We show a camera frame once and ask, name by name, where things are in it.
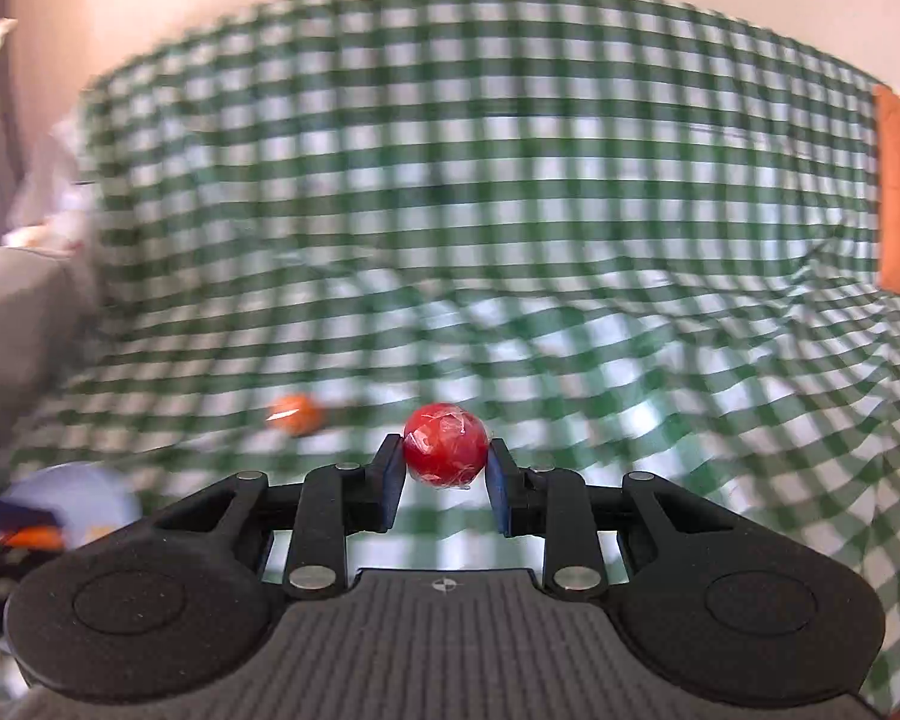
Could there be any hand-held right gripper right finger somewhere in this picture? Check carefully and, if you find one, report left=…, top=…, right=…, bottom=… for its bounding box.
left=484, top=438, right=730, bottom=595

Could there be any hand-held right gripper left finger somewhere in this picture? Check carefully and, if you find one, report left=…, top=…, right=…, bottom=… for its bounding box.
left=156, top=435, right=407, bottom=601

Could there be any small red fruit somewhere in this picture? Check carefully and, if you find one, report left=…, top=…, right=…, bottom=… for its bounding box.
left=402, top=403, right=490, bottom=490

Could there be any blue round plate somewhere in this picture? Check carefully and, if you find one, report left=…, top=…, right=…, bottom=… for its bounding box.
left=0, top=463, right=142, bottom=550

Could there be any orange with plastic wrap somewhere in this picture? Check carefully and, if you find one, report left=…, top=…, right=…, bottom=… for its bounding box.
left=267, top=394, right=325, bottom=437

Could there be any green checked cloth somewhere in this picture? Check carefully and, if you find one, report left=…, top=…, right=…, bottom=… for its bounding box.
left=0, top=0, right=900, bottom=713

